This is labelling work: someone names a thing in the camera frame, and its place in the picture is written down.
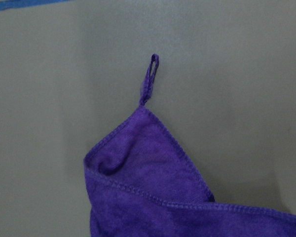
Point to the purple microfiber cloth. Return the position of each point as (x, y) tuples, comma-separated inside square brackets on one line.
[(141, 183)]

